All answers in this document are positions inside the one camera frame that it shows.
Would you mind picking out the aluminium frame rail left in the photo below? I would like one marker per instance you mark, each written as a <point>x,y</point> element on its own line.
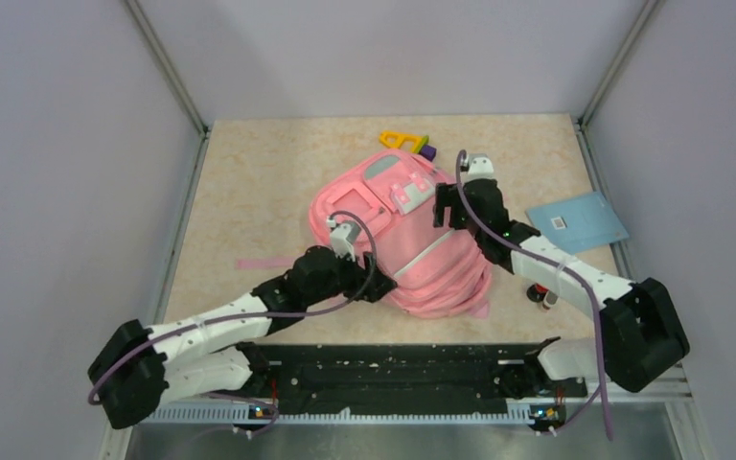
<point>187,146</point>

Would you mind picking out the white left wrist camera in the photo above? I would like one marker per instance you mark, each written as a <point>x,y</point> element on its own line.
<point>343,236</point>

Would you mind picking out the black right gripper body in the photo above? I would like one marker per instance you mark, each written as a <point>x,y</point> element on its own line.
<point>448,196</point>

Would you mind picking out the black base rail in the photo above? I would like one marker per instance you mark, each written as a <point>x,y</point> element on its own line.
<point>388,380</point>

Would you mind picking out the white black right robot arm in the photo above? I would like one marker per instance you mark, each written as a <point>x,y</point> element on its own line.
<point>637,332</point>

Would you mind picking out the yellow green purple toy block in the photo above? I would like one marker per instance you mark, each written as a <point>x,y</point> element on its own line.
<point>416,144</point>

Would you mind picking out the light blue notebook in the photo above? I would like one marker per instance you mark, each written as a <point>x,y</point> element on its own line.
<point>579,223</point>

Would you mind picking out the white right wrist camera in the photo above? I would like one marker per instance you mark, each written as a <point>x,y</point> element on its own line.
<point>476,166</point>

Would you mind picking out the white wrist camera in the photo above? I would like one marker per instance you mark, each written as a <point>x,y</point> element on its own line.
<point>476,166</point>
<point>343,236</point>

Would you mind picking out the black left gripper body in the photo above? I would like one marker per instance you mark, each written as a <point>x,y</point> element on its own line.
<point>345,279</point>

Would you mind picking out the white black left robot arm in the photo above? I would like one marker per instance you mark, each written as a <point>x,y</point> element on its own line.
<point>140,368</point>

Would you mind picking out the pink student backpack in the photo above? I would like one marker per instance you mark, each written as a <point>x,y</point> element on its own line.
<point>440,272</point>

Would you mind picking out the red black stamp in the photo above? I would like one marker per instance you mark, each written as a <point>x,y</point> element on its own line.
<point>536,293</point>

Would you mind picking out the aluminium frame rail right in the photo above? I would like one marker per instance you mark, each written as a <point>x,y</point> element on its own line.
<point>597,132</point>

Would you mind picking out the aluminium frame rail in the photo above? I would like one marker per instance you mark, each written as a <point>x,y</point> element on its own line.
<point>187,146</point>
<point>597,132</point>

